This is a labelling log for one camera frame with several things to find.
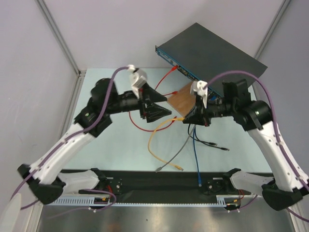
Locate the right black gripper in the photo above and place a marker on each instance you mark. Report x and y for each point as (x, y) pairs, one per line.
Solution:
(200, 110)

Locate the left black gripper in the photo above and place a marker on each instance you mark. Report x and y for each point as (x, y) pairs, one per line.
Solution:
(153, 111)

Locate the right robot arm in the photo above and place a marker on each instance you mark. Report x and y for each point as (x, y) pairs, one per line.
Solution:
(289, 183)

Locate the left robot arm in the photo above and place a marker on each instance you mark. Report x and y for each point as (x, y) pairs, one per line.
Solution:
(87, 126)

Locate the wooden base board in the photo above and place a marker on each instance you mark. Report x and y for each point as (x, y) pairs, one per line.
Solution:
(182, 101)

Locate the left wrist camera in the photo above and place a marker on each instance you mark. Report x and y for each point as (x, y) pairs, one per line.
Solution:
(138, 78)

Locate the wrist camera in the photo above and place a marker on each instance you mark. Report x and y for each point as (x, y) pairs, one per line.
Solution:
(138, 78)
(201, 89)

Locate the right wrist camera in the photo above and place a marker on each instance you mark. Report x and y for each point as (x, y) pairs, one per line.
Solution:
(201, 89)

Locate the black network switch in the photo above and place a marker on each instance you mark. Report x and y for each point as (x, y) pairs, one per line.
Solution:
(200, 54)

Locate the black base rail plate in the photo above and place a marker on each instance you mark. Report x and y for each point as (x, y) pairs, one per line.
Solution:
(124, 183)

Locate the white slotted cable duct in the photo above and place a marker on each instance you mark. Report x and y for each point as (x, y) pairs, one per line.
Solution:
(137, 199)

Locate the aluminium frame profile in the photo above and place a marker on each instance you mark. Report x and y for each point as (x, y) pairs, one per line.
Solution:
(70, 116)

